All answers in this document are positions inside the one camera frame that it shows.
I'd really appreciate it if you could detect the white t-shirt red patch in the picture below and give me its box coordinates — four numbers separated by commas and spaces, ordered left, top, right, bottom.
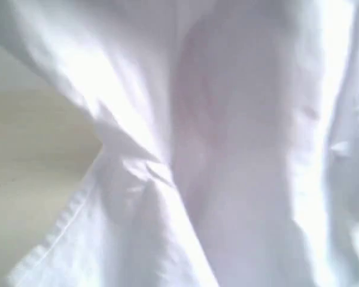
0, 1, 359, 286

